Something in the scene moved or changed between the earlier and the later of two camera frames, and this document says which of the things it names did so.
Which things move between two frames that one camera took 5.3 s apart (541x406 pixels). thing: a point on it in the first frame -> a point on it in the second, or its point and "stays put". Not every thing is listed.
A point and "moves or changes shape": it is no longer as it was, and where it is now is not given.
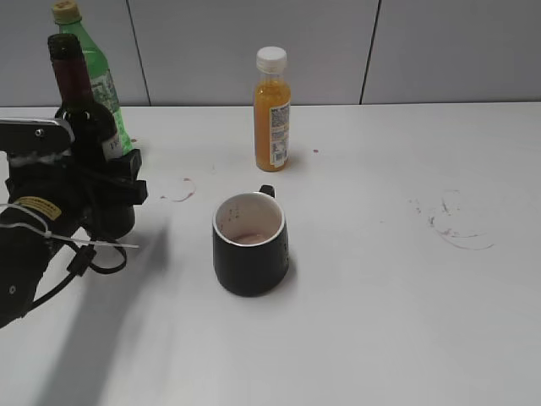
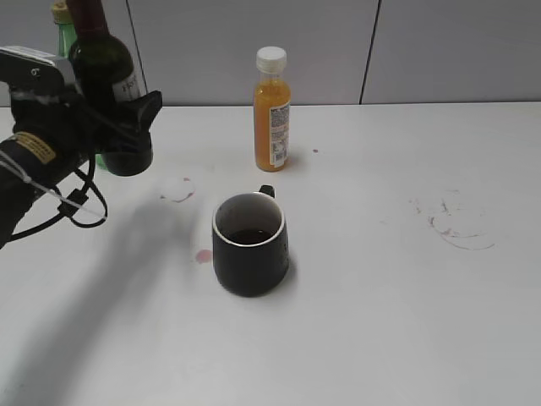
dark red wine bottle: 94,124 moves or changes shape
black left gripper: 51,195 -> 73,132
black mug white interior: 250,247 stays put
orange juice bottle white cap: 271,110 stays put
